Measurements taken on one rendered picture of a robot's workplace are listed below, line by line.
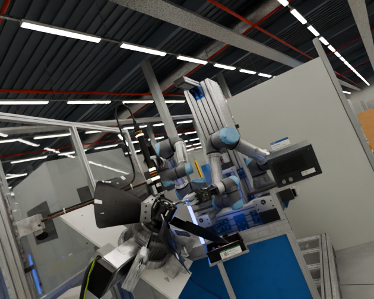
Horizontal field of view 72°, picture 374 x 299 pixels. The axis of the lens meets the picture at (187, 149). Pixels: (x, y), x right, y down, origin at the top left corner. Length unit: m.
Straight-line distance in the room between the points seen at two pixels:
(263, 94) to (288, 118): 0.39
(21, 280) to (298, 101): 2.83
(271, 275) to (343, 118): 1.96
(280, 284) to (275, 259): 0.15
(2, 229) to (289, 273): 1.53
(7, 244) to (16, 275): 0.14
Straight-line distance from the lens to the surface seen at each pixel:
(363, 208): 3.31
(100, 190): 1.20
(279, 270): 1.81
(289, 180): 1.62
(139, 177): 1.52
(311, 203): 3.19
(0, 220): 1.43
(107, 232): 1.44
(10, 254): 1.43
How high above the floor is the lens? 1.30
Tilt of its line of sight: 6 degrees up
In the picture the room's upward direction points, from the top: 21 degrees counter-clockwise
